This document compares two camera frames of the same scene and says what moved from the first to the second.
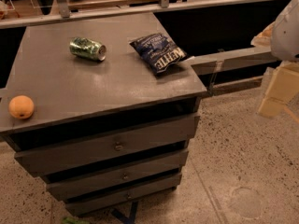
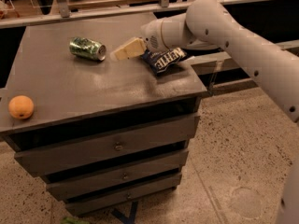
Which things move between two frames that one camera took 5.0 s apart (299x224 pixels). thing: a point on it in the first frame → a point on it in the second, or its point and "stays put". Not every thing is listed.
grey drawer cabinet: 105,110 stays put
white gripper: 287,32 → 151,33
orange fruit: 21,106 stays put
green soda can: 89,49 stays put
